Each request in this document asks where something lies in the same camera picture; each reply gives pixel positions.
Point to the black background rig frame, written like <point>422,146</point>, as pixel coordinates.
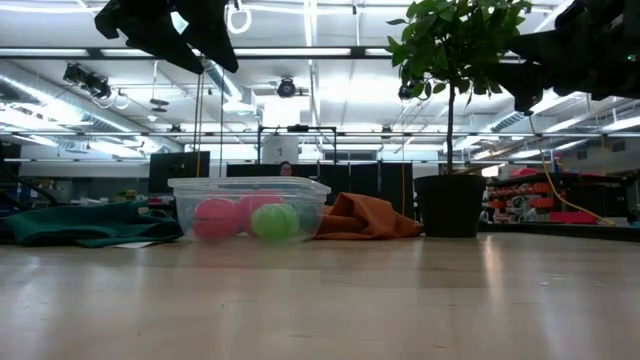
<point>297,128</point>

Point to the orange cloth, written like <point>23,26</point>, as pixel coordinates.
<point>365,217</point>

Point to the black overhead frame bar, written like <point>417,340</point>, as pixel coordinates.
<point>300,52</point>

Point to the red toy tomato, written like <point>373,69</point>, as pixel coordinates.
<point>215,220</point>
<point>257,201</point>

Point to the shelf with red bins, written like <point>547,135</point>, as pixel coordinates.
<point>555,200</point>

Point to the black ceiling light fixture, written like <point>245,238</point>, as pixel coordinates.
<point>87,80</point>

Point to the dark green cloth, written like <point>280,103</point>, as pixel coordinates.
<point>85,225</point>

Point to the round black ceiling lamp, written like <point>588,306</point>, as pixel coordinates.
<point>286,88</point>

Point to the white paper sheet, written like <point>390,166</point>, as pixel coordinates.
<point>132,245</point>

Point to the white box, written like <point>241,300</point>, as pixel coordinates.
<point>280,149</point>

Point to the black monitor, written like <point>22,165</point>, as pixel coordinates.
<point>175,172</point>

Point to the green potted tree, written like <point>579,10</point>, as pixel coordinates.
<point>450,45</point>

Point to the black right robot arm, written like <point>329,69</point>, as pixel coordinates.
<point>570,12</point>

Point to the black plant pot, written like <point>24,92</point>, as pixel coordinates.
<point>450,207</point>

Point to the clear plastic tupperware container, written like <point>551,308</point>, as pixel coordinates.
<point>250,185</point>

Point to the dark green toy bell pepper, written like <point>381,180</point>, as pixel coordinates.
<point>309,217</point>

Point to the person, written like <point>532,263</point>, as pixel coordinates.
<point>285,169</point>

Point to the black aluminium frame rail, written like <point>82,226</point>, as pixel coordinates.
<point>560,231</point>

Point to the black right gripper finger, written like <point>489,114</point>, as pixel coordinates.
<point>532,85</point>
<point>550,50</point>

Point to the light green toy cabbage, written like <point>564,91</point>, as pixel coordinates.
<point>275,222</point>

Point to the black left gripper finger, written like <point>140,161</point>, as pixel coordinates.
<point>165,42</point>
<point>212,40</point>

